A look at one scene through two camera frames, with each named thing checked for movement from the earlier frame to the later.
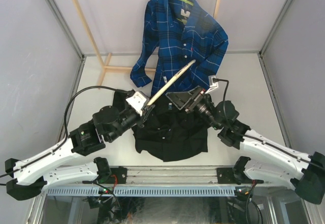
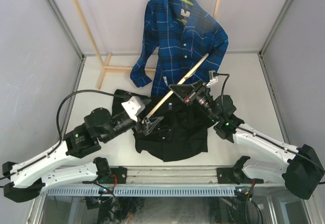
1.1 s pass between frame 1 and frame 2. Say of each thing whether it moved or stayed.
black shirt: stayed
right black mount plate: stayed
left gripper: moved
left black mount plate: stayed
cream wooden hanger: moved
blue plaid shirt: stayed
